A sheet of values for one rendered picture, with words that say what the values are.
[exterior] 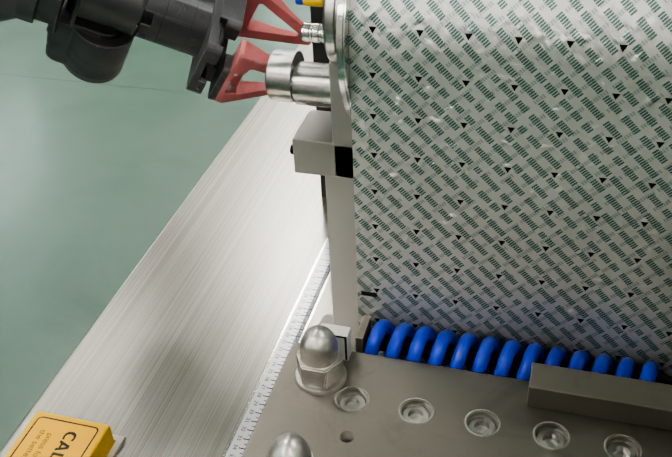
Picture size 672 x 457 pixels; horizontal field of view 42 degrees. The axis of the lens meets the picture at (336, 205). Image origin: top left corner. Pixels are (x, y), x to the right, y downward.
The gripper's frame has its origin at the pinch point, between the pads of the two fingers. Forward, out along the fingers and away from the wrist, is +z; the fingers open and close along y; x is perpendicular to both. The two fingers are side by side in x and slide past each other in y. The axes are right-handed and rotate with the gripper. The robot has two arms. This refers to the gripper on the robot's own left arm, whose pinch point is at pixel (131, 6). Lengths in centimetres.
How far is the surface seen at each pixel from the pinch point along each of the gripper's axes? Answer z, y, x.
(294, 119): 23.5, -3.4, -11.7
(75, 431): 17, -61, -6
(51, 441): 16, -62, -4
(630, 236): 19, -60, -52
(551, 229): 17, -59, -48
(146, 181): 66, 114, 97
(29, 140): 41, 137, 139
